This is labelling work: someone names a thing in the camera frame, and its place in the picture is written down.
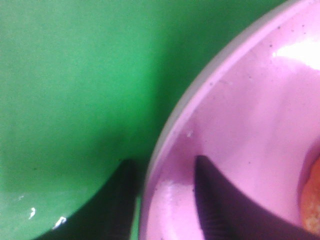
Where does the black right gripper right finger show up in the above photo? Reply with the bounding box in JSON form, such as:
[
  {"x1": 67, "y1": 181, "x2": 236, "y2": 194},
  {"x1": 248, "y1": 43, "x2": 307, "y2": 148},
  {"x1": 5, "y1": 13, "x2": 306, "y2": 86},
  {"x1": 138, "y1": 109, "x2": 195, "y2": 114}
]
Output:
[{"x1": 194, "y1": 155, "x2": 319, "y2": 240}]

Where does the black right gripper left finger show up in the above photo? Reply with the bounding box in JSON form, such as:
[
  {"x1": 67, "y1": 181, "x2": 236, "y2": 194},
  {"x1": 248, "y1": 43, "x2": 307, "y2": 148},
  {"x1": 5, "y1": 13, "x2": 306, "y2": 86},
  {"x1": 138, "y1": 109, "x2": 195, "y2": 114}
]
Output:
[{"x1": 37, "y1": 159, "x2": 138, "y2": 240}]

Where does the burger with sesame-free bun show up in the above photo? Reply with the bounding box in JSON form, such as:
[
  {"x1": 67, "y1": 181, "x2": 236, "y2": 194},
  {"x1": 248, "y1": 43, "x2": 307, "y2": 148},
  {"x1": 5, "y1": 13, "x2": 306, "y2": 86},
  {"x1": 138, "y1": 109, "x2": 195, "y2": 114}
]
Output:
[{"x1": 300, "y1": 158, "x2": 320, "y2": 236}]

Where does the pink round plate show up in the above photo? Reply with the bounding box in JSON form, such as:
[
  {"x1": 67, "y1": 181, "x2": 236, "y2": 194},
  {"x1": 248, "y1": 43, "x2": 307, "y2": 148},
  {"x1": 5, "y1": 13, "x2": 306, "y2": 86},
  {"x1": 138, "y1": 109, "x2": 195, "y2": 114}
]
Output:
[{"x1": 138, "y1": 0, "x2": 320, "y2": 240}]

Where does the green table cloth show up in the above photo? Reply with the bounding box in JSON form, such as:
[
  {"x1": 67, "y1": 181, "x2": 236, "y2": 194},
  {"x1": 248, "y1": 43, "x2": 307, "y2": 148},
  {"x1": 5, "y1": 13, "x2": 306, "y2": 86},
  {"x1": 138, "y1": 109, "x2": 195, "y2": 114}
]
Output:
[{"x1": 0, "y1": 0, "x2": 281, "y2": 240}]

